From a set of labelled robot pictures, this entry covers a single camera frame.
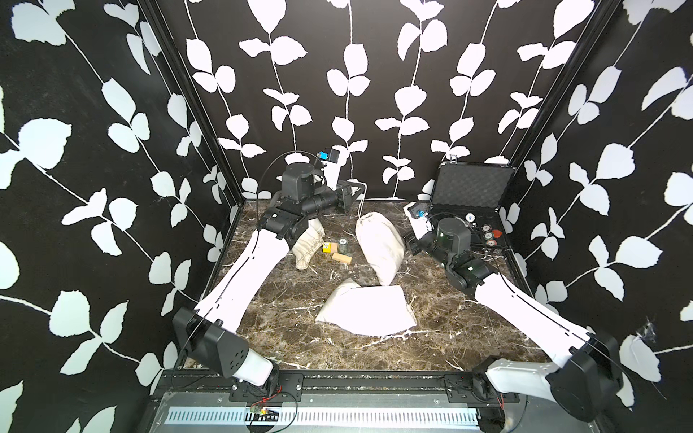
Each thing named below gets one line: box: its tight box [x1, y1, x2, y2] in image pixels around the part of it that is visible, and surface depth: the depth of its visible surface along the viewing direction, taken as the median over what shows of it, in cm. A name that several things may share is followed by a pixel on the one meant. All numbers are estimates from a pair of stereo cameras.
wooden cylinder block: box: [332, 252, 353, 265], surface depth 103 cm
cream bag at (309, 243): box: [292, 218, 326, 270], surface depth 100 cm
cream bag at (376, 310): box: [315, 277, 417, 338], surface depth 87 cm
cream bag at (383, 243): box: [355, 211, 406, 286], surface depth 87 cm
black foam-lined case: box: [430, 161, 517, 250], surface depth 112 cm
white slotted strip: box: [166, 405, 480, 427], surface depth 71 cm
